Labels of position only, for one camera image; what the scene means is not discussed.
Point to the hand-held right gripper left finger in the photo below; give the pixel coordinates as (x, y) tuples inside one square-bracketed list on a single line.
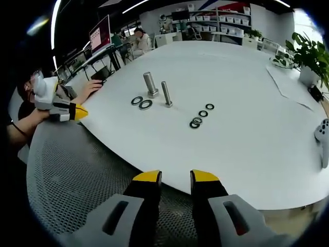
[(123, 218)]

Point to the black office chair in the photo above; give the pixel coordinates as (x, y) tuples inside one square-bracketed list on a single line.
[(196, 33)]

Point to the black laptop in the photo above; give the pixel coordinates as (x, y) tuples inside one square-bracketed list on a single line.
[(102, 73)]

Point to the ceiling light strip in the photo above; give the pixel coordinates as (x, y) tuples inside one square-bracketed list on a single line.
[(53, 23), (133, 6)]

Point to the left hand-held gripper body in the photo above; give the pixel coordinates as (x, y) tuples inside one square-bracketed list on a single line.
[(45, 92)]

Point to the computer monitor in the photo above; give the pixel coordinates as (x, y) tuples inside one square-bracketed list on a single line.
[(99, 33)]

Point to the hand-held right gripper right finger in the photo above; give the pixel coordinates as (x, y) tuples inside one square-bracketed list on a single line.
[(231, 218)]

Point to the thick threaded stud bolt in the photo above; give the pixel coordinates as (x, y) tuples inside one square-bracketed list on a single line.
[(150, 83)]

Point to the small metal washer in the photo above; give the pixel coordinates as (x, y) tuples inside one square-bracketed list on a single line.
[(201, 120), (207, 106), (200, 113), (191, 125)]

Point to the white cabinet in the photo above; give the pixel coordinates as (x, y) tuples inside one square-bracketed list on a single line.
[(167, 39)]

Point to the white humanoid figure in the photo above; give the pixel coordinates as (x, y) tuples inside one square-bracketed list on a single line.
[(163, 23)]

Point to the grey mesh chair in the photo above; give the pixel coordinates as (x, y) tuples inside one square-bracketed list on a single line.
[(77, 164)]

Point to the white game controller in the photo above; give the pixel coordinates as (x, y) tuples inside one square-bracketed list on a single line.
[(322, 133)]

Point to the white paper sheet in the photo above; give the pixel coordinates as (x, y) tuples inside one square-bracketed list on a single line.
[(285, 82)]

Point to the large potted green plant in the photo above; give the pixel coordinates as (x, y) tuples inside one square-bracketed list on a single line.
[(311, 56)]

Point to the shelf with white bins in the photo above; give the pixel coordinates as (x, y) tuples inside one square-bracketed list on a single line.
[(226, 20)]

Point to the small green plant in glass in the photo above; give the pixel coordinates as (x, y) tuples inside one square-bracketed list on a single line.
[(281, 57)]

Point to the small black device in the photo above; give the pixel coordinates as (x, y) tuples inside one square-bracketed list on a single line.
[(317, 94)]

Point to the large metal washer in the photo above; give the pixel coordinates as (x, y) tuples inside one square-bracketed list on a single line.
[(132, 101), (141, 105)]

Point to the thin threaded stud bolt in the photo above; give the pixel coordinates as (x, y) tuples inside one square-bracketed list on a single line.
[(166, 94)]

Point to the black desk frame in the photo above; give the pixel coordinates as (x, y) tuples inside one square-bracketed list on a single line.
[(113, 59)]

